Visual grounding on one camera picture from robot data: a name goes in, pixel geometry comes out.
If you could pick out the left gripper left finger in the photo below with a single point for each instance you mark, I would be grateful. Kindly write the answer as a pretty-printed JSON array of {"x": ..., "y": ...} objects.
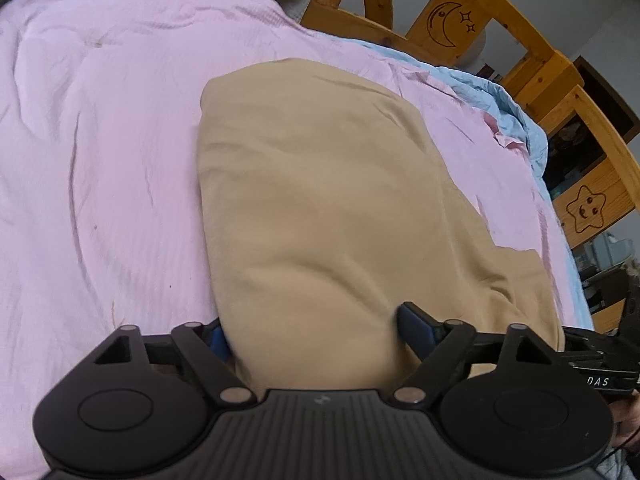
[{"x": 206, "y": 352}]

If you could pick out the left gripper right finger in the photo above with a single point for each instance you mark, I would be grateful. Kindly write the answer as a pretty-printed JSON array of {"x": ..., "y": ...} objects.
[{"x": 442, "y": 348}]

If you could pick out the tan khaki trousers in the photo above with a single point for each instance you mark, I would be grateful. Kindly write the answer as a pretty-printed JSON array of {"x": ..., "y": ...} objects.
[{"x": 326, "y": 205}]

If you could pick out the person's right hand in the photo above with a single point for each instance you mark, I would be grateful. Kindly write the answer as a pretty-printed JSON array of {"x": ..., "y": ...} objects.
[{"x": 626, "y": 414}]

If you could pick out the light blue bed sheet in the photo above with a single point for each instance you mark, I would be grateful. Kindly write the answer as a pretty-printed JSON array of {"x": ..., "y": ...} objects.
[{"x": 513, "y": 123}]

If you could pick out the pink bed sheet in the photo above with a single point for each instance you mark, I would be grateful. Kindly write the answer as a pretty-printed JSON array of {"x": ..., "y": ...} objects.
[{"x": 100, "y": 206}]

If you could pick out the wooden bed frame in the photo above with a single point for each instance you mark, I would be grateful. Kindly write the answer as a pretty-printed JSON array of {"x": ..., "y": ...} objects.
[{"x": 544, "y": 82}]

